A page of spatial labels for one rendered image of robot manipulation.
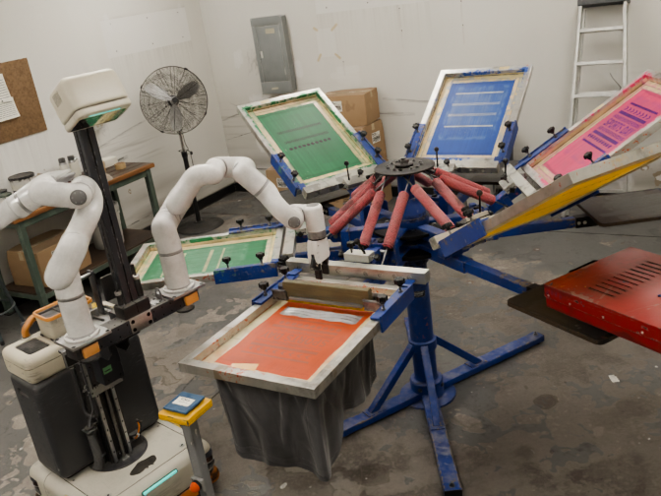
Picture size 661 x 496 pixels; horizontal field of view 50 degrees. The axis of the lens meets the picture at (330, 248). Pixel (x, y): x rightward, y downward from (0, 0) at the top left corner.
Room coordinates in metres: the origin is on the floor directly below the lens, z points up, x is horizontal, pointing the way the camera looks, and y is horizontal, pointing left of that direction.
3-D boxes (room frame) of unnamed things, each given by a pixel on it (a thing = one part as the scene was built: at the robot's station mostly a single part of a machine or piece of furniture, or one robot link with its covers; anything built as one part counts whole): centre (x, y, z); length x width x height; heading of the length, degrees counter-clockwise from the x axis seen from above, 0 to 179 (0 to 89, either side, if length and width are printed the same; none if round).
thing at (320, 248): (2.63, 0.05, 1.22); 0.10 x 0.07 x 0.11; 147
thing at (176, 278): (2.65, 0.64, 1.21); 0.16 x 0.13 x 0.15; 46
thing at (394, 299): (2.51, -0.21, 0.98); 0.30 x 0.05 x 0.07; 147
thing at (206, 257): (3.39, 0.49, 1.05); 1.08 x 0.61 x 0.23; 87
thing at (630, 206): (3.32, -1.09, 0.91); 1.34 x 0.40 x 0.08; 87
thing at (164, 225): (2.65, 0.63, 1.37); 0.13 x 0.10 x 0.16; 179
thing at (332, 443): (2.30, 0.01, 0.74); 0.46 x 0.04 x 0.42; 147
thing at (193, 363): (2.46, 0.15, 0.97); 0.79 x 0.58 x 0.04; 147
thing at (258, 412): (2.21, 0.31, 0.74); 0.45 x 0.03 x 0.43; 57
